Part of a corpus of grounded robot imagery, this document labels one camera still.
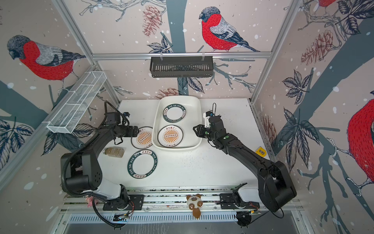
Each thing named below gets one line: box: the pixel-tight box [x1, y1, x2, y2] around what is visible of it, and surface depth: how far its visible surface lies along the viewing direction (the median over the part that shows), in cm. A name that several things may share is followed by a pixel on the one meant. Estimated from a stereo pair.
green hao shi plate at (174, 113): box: [162, 103, 187, 123], surface depth 113 cm
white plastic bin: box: [151, 95, 203, 152], surface depth 109 cm
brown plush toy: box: [186, 193, 204, 220], surface depth 71 cm
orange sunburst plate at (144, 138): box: [130, 126, 153, 150], surface depth 100 cm
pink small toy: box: [85, 195, 94, 208], surface depth 74 cm
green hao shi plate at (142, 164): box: [127, 149, 158, 179], surface depth 88 cm
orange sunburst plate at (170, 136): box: [157, 124, 184, 148], surface depth 100 cm
